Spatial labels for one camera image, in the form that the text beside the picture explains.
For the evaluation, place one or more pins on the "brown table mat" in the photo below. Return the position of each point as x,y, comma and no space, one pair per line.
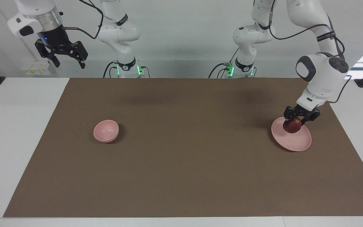
181,170

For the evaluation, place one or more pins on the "white wall socket box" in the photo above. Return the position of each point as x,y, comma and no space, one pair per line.
36,69

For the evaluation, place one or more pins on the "dark red apple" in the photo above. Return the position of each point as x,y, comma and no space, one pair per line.
292,127

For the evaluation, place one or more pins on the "pink plate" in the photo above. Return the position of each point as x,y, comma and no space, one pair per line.
295,142

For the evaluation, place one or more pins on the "pink bowl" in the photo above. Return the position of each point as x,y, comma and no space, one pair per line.
106,130

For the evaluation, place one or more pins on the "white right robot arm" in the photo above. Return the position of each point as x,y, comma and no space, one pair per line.
118,31

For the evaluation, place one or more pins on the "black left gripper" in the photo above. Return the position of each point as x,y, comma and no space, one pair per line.
303,112

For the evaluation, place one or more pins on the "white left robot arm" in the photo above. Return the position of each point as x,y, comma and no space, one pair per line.
323,72

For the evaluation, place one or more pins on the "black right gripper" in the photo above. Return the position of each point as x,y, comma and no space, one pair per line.
53,39

